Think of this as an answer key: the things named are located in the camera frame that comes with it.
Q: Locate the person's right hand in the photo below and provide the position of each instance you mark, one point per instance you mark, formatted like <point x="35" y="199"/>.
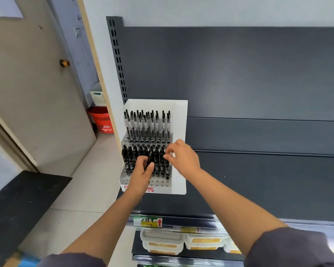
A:
<point x="185" y="161"/>

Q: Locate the person's left hand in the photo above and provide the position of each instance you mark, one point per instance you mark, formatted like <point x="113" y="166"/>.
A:
<point x="139" y="179"/>

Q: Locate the black rubber-grip pen group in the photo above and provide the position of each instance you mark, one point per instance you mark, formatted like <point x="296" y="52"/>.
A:
<point x="158" y="164"/>

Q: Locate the white tiered pen holder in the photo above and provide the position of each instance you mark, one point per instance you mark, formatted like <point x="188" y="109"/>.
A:
<point x="179" y="122"/>

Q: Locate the clear-barrel pen group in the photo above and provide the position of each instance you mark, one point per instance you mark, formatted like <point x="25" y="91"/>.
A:
<point x="147" y="127"/>

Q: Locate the person's right forearm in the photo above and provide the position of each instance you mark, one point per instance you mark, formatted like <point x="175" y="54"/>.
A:
<point x="236" y="211"/>

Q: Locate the person's left forearm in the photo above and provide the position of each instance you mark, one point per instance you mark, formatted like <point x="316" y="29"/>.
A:
<point x="103" y="230"/>

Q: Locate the yellow green price tag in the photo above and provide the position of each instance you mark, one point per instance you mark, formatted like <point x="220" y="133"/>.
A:
<point x="151" y="223"/>

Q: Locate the red plastic basket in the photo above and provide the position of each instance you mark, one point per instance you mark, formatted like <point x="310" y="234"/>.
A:
<point x="101" y="119"/>

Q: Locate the white woven basket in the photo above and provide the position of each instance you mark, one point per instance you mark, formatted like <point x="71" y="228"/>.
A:
<point x="98" y="95"/>

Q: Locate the dark grey shelf unit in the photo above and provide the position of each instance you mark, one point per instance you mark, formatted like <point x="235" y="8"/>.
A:
<point x="239" y="72"/>

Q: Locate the grey left sleeve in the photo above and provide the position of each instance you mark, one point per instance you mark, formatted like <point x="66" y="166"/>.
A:
<point x="72" y="261"/>

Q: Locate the grey sleeve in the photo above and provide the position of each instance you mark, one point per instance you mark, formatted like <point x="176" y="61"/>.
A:
<point x="72" y="261"/>
<point x="292" y="248"/>

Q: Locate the white slotted shelf upright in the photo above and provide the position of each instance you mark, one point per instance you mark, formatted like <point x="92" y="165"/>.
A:
<point x="117" y="52"/>

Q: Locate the beige door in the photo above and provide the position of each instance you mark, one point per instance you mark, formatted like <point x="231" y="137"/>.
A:
<point x="36" y="102"/>

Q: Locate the blue plastic object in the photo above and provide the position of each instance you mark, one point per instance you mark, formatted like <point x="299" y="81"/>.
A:
<point x="29" y="259"/>

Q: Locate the brass door knob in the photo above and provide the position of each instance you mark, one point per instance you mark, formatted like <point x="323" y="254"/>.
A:
<point x="64" y="63"/>

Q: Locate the grey right sleeve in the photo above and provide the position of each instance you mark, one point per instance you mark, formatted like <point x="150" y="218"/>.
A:
<point x="292" y="248"/>

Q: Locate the brown cardboard piece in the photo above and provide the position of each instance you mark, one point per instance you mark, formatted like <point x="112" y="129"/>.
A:
<point x="12" y="261"/>

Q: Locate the white paper notice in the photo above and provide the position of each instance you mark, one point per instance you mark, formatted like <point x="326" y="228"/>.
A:
<point x="4" y="6"/>

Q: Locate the brown door frame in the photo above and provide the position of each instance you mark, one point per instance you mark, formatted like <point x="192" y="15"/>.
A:
<point x="11" y="139"/>

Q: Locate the white wall switch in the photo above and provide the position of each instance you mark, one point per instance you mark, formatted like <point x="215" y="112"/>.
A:
<point x="77" y="31"/>

